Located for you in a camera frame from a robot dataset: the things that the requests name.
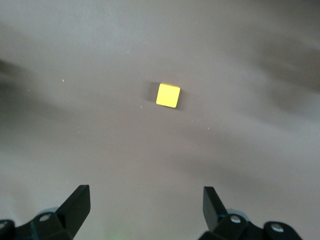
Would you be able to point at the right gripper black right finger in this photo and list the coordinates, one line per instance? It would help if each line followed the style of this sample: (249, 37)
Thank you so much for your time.
(225, 225)

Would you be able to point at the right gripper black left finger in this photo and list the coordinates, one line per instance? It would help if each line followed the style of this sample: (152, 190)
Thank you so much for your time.
(62, 217)

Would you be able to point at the yellow cube block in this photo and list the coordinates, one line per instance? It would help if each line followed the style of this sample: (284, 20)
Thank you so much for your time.
(168, 95)

